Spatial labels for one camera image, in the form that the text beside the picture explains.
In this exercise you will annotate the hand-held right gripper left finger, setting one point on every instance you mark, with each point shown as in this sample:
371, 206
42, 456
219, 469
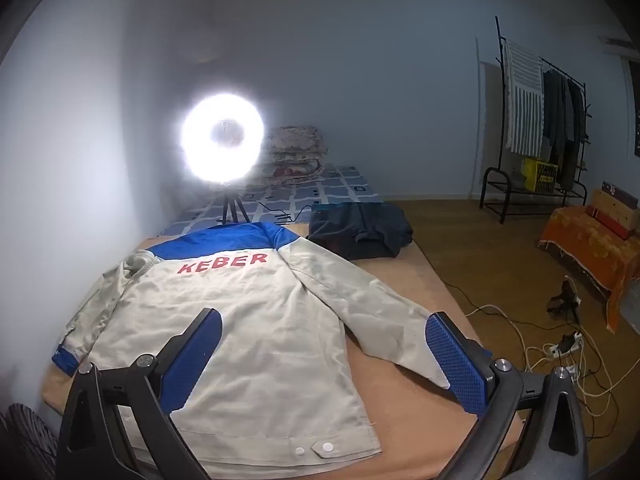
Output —
192, 365

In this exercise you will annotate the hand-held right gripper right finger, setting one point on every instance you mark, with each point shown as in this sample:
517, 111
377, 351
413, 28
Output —
455, 360

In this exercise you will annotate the beige and blue jacket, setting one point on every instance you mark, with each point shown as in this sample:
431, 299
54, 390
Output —
250, 320

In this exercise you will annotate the dark folded clothes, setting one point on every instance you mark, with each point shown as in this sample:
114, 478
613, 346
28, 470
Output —
360, 230

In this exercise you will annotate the dark hanging clothes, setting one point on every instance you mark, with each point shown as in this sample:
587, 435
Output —
562, 125

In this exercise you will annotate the black clothes rack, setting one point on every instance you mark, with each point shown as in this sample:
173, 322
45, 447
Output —
499, 40

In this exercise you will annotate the white power strip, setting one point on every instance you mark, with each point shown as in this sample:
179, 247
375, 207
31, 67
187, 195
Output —
552, 349

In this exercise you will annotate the black device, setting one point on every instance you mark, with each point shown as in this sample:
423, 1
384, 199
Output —
565, 300

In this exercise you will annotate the black tripod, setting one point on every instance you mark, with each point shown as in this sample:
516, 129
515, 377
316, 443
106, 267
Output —
231, 207

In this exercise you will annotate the dark ribbed object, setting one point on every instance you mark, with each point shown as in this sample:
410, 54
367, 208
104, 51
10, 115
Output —
25, 440

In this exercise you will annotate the yellow crate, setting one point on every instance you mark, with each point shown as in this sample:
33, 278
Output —
540, 175

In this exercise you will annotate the red box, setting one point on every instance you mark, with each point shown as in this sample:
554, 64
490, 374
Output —
612, 224

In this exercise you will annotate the blue patterned bed sheet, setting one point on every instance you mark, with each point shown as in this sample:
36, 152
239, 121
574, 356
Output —
340, 185

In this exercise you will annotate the cardboard box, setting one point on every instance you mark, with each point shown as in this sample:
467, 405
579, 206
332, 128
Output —
617, 205

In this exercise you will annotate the stack of folded floral quilts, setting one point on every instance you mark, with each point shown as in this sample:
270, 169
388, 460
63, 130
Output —
295, 155

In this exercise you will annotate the white striped towel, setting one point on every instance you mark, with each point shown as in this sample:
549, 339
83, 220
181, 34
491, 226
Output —
522, 105

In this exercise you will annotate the window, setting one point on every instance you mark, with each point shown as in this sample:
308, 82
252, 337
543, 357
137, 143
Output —
637, 130

